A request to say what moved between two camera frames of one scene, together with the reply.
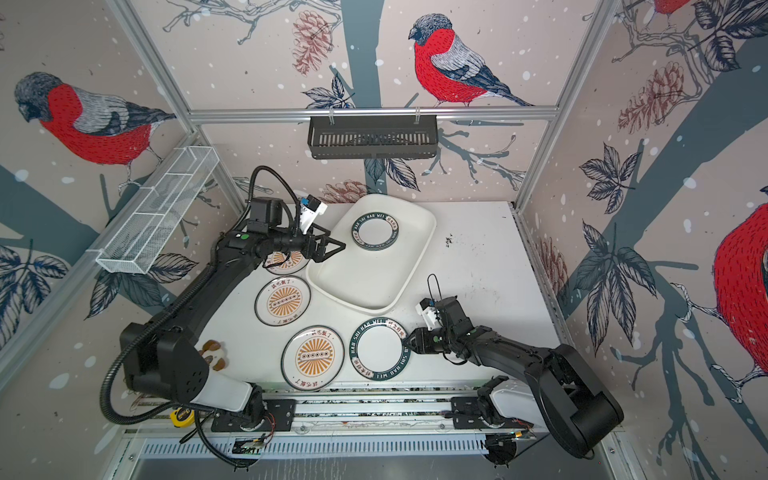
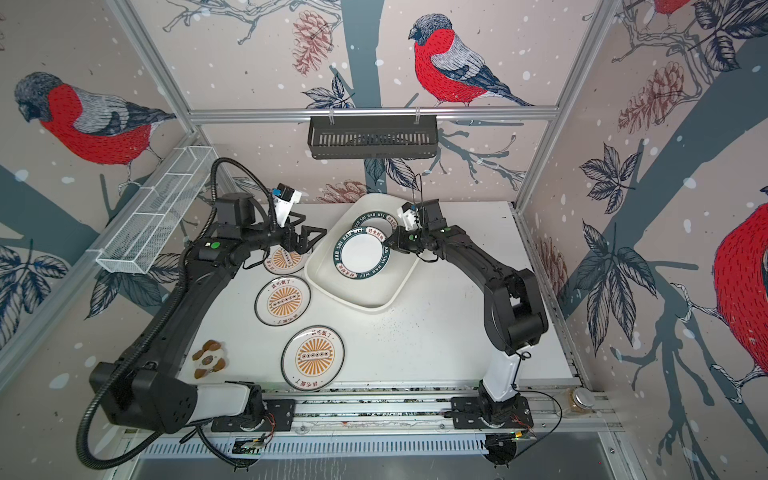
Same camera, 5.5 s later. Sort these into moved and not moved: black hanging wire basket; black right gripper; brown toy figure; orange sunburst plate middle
Moved: black right gripper
Not moved: black hanging wire basket; orange sunburst plate middle; brown toy figure
